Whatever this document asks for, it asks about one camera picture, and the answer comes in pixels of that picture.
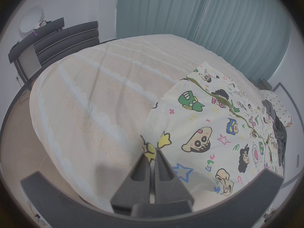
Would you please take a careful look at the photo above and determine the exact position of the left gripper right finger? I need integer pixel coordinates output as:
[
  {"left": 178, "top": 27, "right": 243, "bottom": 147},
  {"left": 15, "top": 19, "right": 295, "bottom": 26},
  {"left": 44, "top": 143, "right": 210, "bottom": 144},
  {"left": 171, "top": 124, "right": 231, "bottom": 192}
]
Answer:
[{"left": 153, "top": 148, "right": 195, "bottom": 207}]

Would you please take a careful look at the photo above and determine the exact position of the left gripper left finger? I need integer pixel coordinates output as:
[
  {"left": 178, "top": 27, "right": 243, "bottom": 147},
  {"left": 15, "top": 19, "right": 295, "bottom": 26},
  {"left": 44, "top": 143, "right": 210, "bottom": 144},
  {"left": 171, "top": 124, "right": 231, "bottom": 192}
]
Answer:
[{"left": 110, "top": 151, "right": 153, "bottom": 211}]

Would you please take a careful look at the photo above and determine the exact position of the white printed pyjama top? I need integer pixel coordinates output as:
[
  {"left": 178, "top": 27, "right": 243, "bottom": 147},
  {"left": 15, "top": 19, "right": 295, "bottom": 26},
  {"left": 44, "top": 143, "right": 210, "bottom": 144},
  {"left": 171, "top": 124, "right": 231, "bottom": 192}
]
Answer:
[{"left": 140, "top": 61, "right": 284, "bottom": 196}]

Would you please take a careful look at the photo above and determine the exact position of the bed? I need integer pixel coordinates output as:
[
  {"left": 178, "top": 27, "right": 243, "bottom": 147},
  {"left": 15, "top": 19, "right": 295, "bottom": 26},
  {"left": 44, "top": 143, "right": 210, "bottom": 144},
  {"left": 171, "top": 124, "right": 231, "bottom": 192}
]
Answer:
[{"left": 28, "top": 33, "right": 301, "bottom": 214}]

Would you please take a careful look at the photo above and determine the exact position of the pile of clothes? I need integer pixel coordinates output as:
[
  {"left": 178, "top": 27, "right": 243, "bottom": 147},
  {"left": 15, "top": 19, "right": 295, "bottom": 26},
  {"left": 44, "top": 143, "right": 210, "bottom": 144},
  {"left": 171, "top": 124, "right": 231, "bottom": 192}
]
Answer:
[{"left": 261, "top": 99, "right": 288, "bottom": 167}]

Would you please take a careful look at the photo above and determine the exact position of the white printed pillow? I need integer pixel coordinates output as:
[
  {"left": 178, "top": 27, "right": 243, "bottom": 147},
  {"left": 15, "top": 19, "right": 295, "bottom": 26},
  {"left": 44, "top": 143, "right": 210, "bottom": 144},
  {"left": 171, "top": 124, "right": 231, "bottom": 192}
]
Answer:
[{"left": 260, "top": 89, "right": 294, "bottom": 128}]

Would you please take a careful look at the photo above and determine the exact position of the grey bedside table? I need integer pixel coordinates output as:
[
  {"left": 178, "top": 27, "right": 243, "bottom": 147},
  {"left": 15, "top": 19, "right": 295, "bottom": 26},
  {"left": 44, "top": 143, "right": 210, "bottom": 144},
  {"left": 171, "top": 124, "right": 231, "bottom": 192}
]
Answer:
[{"left": 249, "top": 77, "right": 272, "bottom": 90}]

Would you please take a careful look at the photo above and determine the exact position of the blue-green curtain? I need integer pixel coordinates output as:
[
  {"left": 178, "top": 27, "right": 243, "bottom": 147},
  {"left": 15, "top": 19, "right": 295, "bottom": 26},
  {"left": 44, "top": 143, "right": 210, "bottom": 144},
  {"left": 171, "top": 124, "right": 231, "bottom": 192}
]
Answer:
[
  {"left": 116, "top": 0, "right": 215, "bottom": 48},
  {"left": 193, "top": 0, "right": 292, "bottom": 86}
]

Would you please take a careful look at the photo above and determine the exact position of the round white framed mirror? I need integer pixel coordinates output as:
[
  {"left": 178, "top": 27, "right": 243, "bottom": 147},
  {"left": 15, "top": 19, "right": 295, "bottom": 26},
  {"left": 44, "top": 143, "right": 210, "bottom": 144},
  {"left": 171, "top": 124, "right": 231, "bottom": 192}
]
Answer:
[{"left": 19, "top": 6, "right": 45, "bottom": 37}]

